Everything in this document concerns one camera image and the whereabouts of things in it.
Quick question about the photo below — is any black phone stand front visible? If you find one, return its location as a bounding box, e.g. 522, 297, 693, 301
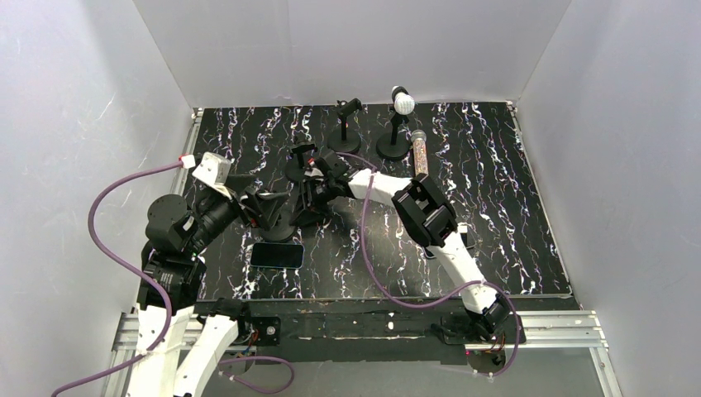
257, 192, 297, 243

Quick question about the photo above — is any black phone stand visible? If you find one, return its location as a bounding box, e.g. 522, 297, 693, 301
257, 192, 297, 243
284, 141, 317, 183

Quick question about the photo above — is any black phone blue edge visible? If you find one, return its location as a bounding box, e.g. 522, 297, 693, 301
250, 242, 304, 269

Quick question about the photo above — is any black phone silver edge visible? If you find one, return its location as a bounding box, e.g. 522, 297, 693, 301
423, 222, 475, 260

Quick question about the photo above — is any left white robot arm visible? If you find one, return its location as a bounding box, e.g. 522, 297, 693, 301
126, 188, 294, 396

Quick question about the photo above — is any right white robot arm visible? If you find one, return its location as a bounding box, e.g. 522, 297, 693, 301
292, 151, 511, 340

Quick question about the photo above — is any black stand back middle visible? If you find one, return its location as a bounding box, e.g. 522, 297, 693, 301
327, 98, 362, 154

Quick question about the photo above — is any black microphone stand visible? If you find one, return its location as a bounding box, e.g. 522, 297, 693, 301
375, 112, 410, 160

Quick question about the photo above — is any glitter microphone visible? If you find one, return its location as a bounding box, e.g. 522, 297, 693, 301
411, 130, 428, 176

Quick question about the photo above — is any white microphone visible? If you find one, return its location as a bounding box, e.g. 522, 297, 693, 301
391, 86, 416, 116

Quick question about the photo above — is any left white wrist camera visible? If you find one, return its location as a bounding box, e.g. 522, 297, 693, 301
192, 152, 231, 189

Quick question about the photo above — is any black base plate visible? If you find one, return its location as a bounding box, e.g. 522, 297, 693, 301
199, 295, 541, 366

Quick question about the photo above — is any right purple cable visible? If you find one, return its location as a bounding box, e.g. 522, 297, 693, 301
335, 152, 522, 376

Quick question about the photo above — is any aluminium frame rail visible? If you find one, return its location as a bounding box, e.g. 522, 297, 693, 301
103, 108, 609, 397

